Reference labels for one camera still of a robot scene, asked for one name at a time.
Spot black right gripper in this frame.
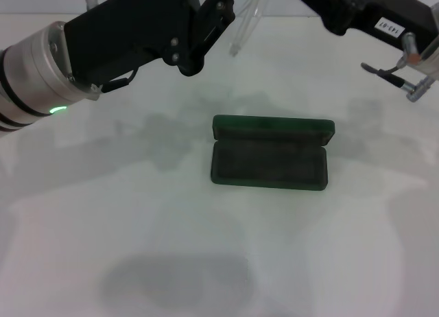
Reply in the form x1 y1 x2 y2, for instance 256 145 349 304
289 0 436 53

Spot clear transparent glasses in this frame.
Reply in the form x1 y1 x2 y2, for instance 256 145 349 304
82 0 272 58

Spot wrist connector cable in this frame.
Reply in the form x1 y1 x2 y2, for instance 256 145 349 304
100 67 139 93
360 32 434 104

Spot right wrist connector cable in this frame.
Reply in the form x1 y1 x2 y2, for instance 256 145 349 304
360 32 434 104

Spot green glasses case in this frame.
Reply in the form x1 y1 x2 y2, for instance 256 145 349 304
209 114 335 193

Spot left wrist connector cable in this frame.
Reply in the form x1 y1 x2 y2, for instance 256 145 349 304
100 67 139 93

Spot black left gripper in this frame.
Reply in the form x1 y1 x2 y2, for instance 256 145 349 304
64 0 237 91

